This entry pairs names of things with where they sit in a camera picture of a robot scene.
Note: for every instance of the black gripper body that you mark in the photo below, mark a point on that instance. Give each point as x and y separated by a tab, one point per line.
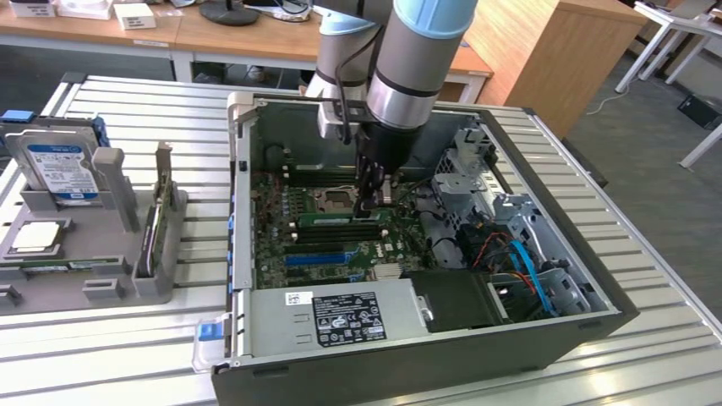
389	146

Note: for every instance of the green RAM stick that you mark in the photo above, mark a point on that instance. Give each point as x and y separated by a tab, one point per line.
56	266
327	220

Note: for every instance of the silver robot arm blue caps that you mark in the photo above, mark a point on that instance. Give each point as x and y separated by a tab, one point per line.
421	63

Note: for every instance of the black RAM slots bank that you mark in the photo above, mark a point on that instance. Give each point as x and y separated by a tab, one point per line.
322	172
338	234

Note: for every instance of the CPU socket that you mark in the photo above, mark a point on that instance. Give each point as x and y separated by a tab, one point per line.
333	199

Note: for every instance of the green motherboard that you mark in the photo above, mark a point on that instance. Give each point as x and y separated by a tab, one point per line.
389	249

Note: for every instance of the silver metal disk bay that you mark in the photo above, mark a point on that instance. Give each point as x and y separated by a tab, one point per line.
469	169

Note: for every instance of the blue expansion slot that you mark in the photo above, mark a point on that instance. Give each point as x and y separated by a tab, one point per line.
315	258

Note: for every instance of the small silver chipset heatsink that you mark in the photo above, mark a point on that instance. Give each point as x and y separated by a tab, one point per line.
386	273

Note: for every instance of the grey power supply unit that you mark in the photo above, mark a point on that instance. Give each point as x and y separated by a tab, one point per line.
282	321

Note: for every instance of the wooden cabinet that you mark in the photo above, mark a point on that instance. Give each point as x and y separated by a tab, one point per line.
553	59

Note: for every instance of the graphics card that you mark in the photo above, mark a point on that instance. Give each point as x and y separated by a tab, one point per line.
160	203

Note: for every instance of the wooden desk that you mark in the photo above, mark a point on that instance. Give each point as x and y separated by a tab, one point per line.
237	38

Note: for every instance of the black monitor stand base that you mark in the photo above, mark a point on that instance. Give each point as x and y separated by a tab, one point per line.
229	14

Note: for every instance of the black open PC case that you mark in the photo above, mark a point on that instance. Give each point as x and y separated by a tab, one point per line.
395	372

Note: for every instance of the blue case latch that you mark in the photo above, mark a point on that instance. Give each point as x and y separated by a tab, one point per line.
210	332

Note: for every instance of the grey parts rack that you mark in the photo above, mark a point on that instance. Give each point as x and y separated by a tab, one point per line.
102	275

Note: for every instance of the white labelled cardboard box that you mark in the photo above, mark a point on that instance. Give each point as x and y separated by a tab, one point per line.
134	17

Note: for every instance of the black box on floor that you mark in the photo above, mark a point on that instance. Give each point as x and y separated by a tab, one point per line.
702	111

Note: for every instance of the hard disk blue label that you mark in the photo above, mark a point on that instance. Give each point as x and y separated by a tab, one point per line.
54	162

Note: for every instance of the silver CPU chip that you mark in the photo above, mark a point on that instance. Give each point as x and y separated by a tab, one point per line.
35	234

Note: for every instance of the blue disk caddy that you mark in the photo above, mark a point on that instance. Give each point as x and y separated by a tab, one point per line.
16	116

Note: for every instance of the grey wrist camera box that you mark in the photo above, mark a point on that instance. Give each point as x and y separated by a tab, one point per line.
330	120

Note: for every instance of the white metal frame table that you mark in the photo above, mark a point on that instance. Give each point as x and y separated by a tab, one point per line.
672	25

